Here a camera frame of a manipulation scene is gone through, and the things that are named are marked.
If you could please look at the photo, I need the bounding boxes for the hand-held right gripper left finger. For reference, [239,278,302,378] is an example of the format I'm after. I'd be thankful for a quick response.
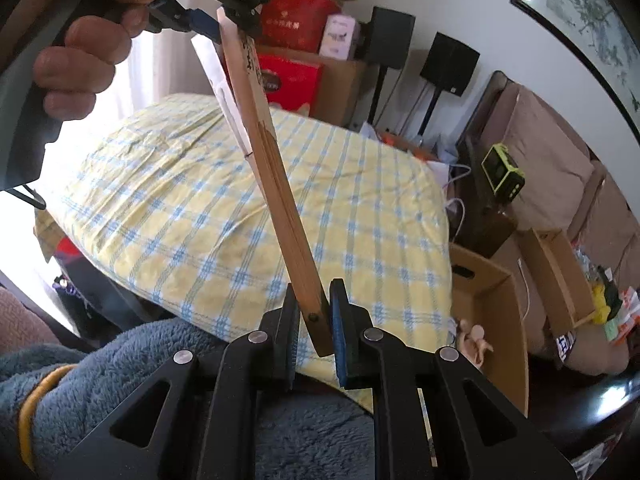
[50,284,301,480]

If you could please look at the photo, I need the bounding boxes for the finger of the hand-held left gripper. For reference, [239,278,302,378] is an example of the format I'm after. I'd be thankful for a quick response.
[147,0,221,40]
[222,4,261,37]

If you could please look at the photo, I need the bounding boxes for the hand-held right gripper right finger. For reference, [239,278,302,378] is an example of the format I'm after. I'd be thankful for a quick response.
[329,279,568,480]

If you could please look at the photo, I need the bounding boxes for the wooden folding fan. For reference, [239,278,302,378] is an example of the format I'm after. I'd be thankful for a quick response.
[190,6,337,357]

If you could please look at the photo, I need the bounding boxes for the large cardboard box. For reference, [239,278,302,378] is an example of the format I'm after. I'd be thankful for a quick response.
[448,242,531,418]

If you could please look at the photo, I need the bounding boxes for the person's left hand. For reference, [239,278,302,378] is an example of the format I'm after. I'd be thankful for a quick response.
[32,0,172,122]

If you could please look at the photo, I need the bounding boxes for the red gift bag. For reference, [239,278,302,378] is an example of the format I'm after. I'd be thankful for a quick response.
[260,0,342,54]

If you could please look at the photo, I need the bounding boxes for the white curtain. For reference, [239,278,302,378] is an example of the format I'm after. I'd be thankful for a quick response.
[112,0,226,128]

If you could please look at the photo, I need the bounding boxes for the pink white carton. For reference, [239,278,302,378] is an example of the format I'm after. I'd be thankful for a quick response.
[319,14,361,59]

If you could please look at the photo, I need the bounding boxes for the brown cardboard carton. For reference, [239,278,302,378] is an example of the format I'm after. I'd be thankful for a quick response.
[255,45,373,130]

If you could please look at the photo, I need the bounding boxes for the black speaker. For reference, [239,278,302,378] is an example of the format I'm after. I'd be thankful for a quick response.
[419,31,482,97]
[367,6,417,71]

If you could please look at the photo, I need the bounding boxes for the black speaker stand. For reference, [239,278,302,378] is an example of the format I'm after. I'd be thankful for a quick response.
[415,85,443,138]
[367,65,393,128]

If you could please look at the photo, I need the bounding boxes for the yellow checked tablecloth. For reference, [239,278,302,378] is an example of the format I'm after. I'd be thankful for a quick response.
[34,92,456,413]

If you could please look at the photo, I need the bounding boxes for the dark wooden side cabinet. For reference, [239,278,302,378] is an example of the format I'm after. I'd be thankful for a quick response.
[456,135,518,260]

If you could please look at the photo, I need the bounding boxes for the grey fleece robe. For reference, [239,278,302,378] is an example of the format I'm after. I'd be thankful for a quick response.
[0,316,381,480]

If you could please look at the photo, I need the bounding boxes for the pink seat cushion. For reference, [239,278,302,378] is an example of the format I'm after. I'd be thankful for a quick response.
[0,285,63,358]

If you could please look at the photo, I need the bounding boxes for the brown sofa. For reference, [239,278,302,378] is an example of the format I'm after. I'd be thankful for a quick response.
[452,70,640,378]

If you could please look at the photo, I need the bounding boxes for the blue red white package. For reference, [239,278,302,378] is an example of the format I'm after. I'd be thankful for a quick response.
[554,332,577,367]

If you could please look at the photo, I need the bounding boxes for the small cardboard box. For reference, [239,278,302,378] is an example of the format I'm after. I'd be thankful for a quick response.
[517,227,599,332]

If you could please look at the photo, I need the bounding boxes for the green black power station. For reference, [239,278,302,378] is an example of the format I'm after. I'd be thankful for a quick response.
[481,142,527,200]

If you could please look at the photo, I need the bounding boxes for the beige sofa cushion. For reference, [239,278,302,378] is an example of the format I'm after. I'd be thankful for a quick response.
[617,220,640,286]
[500,82,598,221]
[567,172,633,271]

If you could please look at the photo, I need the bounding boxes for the orange white paper bag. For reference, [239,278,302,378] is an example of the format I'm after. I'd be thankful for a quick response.
[614,287,640,347]

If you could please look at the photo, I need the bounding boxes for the black framed painting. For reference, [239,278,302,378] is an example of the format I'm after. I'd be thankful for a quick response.
[510,0,640,142]

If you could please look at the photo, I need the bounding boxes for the white charging cable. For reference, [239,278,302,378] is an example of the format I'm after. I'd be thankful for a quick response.
[516,259,532,322]

